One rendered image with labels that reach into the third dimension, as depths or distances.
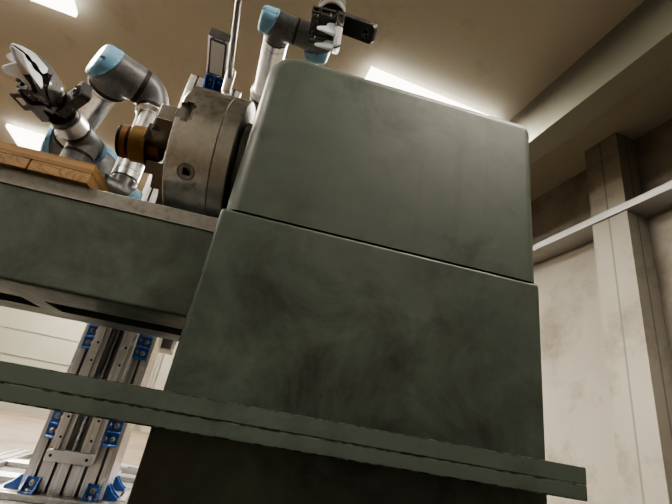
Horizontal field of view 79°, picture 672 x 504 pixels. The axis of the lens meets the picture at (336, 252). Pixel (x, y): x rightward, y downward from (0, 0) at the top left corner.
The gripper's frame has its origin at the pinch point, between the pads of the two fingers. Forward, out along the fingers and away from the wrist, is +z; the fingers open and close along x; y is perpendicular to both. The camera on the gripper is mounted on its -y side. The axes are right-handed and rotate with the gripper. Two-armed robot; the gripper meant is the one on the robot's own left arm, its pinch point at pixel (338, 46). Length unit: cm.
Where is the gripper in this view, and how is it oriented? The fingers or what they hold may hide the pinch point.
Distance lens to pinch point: 105.6
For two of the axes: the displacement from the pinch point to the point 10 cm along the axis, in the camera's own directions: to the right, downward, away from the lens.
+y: -9.8, -1.5, -1.2
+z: -0.2, 7.1, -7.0
